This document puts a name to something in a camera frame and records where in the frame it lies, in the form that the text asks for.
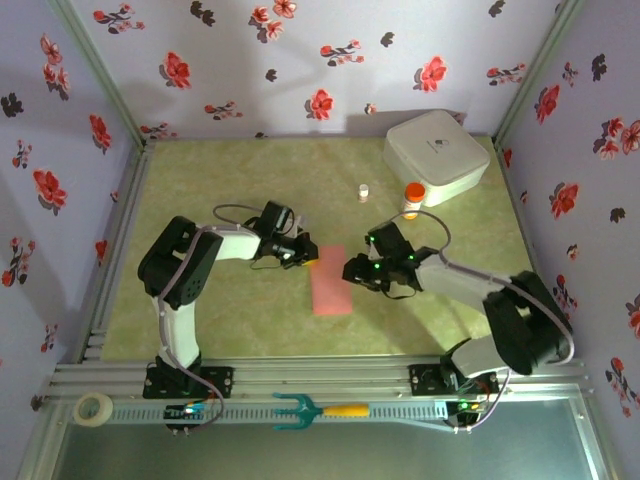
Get pink cloth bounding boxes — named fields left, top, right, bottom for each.
left=309, top=244, right=354, bottom=316

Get white square lidded box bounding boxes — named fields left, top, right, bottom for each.
left=382, top=109, right=491, bottom=209

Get orange-capped pill bottle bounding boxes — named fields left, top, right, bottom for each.
left=399, top=182, right=427, bottom=221

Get grey metal panel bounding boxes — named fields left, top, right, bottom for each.
left=19, top=399, right=621, bottom=480

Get white tape roll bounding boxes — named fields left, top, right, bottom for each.
left=72, top=392, right=114, bottom=428

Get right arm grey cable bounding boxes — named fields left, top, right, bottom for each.
left=387, top=209, right=576, bottom=436

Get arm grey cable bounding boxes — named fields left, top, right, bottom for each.
left=387, top=209, right=576, bottom=436
left=154, top=203, right=271, bottom=436

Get left arm grey cable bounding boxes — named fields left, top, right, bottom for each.
left=154, top=203, right=271, bottom=436

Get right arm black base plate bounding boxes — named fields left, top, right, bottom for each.
left=408, top=363, right=501, bottom=399

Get long aluminium frame rail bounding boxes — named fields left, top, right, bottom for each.
left=47, top=357, right=594, bottom=401

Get teal garden fork yellow handle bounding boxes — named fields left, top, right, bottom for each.
left=272, top=392, right=370, bottom=432

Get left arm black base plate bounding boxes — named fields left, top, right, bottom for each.
left=143, top=363, right=235, bottom=400

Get grey slotted cable duct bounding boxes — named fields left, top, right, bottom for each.
left=107, top=402, right=451, bottom=426

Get aluminium side rail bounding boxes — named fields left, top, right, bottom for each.
left=74, top=138, right=157, bottom=364

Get aluminium corner post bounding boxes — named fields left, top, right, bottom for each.
left=492, top=0, right=589, bottom=146
left=47, top=0, right=151, bottom=149

